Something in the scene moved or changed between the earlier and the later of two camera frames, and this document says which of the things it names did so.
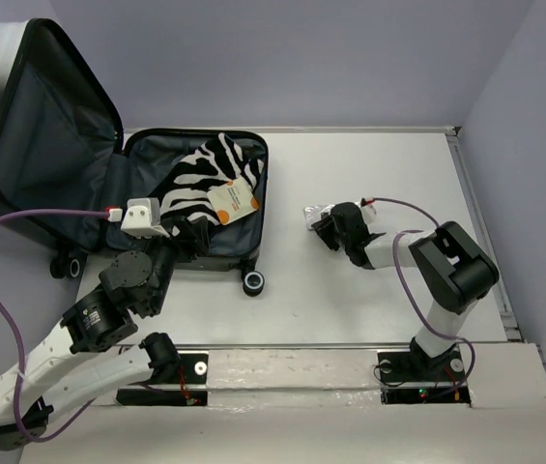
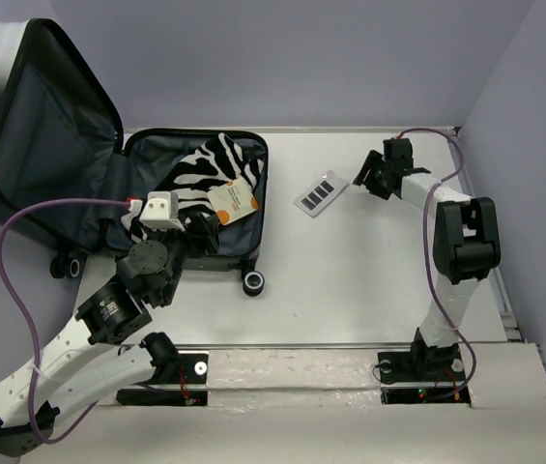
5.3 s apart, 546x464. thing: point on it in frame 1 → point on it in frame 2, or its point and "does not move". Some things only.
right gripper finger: (328, 234) → (378, 188)
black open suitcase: (43, 154) does not move
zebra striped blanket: (185, 190) does not move
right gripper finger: (323, 223) → (371, 164)
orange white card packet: (232, 200) does not move
